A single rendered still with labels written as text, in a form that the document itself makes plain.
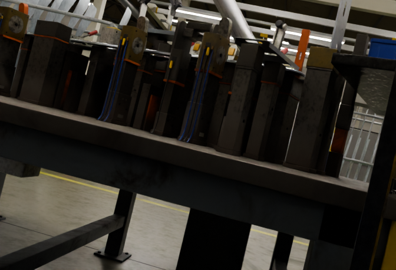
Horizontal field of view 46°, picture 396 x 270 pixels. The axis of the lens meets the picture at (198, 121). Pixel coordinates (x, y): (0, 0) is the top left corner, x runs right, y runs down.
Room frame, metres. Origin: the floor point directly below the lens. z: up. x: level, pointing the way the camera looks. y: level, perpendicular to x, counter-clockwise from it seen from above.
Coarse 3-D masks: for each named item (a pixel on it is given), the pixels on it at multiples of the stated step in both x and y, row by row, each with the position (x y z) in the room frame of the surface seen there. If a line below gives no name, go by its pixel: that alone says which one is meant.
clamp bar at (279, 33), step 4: (280, 20) 1.73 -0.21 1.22; (276, 24) 1.73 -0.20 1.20; (280, 24) 1.72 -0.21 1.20; (284, 24) 1.74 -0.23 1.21; (276, 28) 1.75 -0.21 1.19; (280, 28) 1.76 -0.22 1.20; (284, 28) 1.74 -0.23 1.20; (276, 32) 1.75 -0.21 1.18; (280, 32) 1.75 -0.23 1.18; (284, 32) 1.74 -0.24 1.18; (276, 36) 1.76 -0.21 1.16; (280, 36) 1.74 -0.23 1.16; (284, 36) 1.75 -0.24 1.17; (272, 40) 1.75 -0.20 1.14; (276, 40) 1.75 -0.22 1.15; (280, 40) 1.73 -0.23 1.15; (276, 44) 1.75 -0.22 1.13; (280, 44) 1.74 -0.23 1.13; (280, 48) 1.75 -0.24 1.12
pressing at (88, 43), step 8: (72, 40) 1.91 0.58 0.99; (80, 40) 1.90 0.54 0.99; (88, 48) 2.12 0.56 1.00; (112, 48) 1.95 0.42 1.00; (152, 56) 1.89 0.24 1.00; (160, 56) 1.83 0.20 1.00; (168, 56) 1.78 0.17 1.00; (192, 56) 1.60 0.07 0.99; (232, 64) 1.63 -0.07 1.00; (264, 64) 1.49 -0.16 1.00; (288, 72) 1.52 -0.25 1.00; (296, 72) 1.43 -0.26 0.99
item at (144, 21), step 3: (138, 18) 1.69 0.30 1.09; (141, 18) 1.68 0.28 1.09; (144, 18) 1.67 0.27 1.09; (147, 18) 1.69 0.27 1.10; (138, 21) 1.69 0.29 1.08; (141, 21) 1.68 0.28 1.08; (144, 21) 1.67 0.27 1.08; (147, 21) 1.68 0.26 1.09; (138, 24) 1.69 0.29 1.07; (141, 24) 1.68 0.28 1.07; (144, 24) 1.67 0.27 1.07; (147, 24) 1.69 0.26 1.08; (138, 27) 1.69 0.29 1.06; (141, 27) 1.68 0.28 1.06; (144, 27) 1.68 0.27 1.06; (147, 27) 1.69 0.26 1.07; (144, 30) 1.68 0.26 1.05; (147, 30) 1.69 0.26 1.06; (144, 48) 1.70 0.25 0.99; (144, 51) 1.71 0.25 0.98
